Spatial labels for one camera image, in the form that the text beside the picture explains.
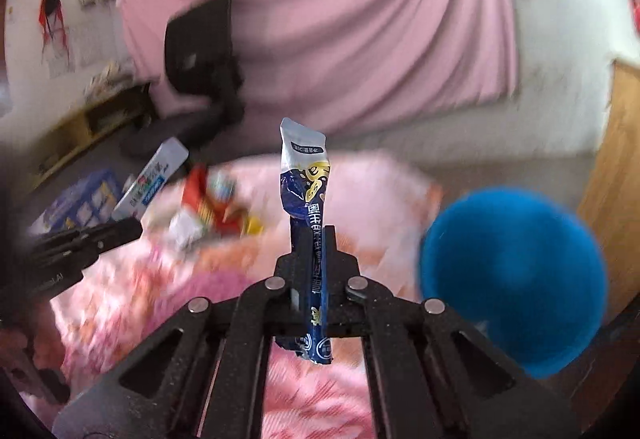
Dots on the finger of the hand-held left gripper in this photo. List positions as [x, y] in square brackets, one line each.
[100, 236]

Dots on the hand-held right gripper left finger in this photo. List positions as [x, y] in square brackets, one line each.
[240, 329]

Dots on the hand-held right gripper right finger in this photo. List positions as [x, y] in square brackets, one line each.
[400, 334]

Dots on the blue plastic bucket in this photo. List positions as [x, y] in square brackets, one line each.
[510, 279]

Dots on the blue snack stick packet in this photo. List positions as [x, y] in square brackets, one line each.
[300, 189]

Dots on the blue white carton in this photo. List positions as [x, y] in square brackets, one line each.
[75, 204]

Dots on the white blue toothpaste box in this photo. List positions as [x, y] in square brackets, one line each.
[150, 179]

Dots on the yellow small wrapper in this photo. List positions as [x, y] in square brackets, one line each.
[252, 225]

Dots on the red snack wrapper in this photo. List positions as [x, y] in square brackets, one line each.
[200, 199]

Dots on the yellow low wooden shelf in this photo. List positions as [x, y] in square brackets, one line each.
[85, 124]

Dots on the pink floral blanket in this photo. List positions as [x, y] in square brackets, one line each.
[370, 199]

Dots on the black office chair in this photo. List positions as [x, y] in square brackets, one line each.
[200, 44]

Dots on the wooden cabinet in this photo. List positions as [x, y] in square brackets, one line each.
[620, 169]

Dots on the pink curtain cloth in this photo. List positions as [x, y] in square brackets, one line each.
[350, 19]

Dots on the red wall hanging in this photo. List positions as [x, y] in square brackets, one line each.
[50, 14]

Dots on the small red wall banner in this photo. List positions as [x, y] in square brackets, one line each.
[635, 14]

